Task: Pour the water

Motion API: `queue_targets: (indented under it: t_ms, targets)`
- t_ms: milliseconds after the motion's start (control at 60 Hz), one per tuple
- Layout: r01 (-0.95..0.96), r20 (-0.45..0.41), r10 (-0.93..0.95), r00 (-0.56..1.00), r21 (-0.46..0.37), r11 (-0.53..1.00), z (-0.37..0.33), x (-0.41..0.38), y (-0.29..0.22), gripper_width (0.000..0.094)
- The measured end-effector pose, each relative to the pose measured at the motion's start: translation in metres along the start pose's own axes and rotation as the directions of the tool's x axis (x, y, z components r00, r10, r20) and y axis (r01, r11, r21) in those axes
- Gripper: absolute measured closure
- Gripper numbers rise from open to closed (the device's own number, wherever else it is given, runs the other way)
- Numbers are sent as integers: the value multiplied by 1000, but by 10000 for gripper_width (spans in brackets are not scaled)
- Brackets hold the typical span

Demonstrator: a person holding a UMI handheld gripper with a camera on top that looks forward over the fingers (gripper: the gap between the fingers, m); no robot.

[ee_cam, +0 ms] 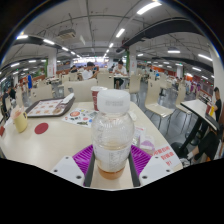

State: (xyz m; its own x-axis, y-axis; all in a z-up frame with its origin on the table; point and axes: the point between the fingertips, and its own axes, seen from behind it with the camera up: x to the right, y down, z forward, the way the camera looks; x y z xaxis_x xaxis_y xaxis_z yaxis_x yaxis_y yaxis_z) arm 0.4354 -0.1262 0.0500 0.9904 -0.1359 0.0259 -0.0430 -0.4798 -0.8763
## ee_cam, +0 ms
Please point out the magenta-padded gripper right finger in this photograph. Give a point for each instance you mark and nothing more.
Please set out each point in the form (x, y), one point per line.
(141, 160)

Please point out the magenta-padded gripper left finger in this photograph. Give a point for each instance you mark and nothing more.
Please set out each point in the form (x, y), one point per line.
(81, 160)

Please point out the clear bottle with amber drink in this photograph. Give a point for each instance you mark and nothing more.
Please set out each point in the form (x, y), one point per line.
(112, 133)

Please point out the clear plastic wrapper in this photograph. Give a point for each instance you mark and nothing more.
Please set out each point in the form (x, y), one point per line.
(145, 141)

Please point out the white sticker with red text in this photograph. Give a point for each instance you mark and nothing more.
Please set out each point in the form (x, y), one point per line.
(166, 156)

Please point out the printed paper leaflet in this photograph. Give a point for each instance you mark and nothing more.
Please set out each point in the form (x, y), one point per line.
(78, 117)

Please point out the flat round red coaster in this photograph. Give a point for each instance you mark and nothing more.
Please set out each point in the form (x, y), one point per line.
(41, 128)

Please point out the dark tray with printed liner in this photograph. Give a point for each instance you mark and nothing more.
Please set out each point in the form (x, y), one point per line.
(46, 107)

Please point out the white paper napkin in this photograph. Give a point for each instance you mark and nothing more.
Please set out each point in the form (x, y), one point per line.
(68, 98)

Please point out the red paper cup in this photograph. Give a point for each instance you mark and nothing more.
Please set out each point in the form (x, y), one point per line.
(94, 96)

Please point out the group of beige chairs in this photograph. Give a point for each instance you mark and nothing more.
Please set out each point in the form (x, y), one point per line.
(155, 96)

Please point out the beige chair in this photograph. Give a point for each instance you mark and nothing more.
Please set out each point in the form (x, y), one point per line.
(81, 89)
(41, 92)

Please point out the pale yellow cup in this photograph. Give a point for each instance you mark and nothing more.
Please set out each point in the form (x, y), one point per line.
(20, 120)

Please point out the neighbouring beige table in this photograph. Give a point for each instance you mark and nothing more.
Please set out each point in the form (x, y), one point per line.
(200, 110)

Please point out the ceiling air conditioner unit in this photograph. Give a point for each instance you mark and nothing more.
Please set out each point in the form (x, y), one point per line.
(66, 34)

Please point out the group of ceiling lights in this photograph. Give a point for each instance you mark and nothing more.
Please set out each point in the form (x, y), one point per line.
(148, 7)

